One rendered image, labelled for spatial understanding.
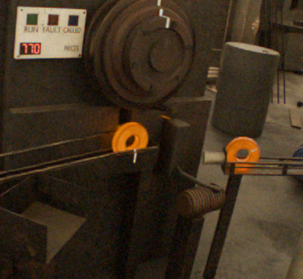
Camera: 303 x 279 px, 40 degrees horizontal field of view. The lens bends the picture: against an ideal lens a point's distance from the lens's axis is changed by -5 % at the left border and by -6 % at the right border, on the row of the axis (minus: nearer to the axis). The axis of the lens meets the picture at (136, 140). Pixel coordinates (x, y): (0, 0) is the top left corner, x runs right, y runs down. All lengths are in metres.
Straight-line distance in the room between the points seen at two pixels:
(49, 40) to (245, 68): 2.94
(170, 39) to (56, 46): 0.41
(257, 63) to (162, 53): 2.78
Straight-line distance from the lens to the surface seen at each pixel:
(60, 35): 1.58
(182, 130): 1.84
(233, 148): 1.90
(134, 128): 1.72
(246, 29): 5.84
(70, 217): 1.44
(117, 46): 1.50
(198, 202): 1.88
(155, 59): 1.53
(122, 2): 1.53
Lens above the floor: 1.37
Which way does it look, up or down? 21 degrees down
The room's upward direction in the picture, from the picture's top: 8 degrees clockwise
